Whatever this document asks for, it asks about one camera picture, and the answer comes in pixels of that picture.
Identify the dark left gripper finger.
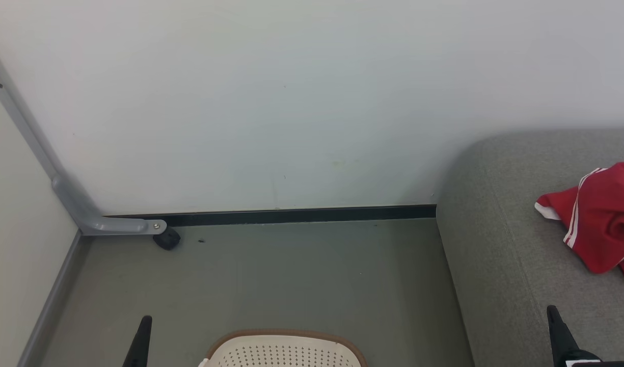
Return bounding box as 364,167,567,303
122,316,153,367

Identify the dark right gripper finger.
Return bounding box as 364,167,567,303
546,305,581,367

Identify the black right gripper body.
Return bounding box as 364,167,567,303
565,349,624,367

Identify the red white striped garment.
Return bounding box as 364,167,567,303
563,162,624,286

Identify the grey fabric sofa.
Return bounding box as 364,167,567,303
436,127,624,367

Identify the grey baseboard strip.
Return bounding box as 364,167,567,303
17,230,83,367

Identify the black caster wheel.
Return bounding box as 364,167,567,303
153,227,181,251

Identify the cream perforated laundry basket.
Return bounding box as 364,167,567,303
199,329,368,367

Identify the black baseboard strip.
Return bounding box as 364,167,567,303
104,204,437,227

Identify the grey metal frame leg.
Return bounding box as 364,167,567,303
0,36,167,236

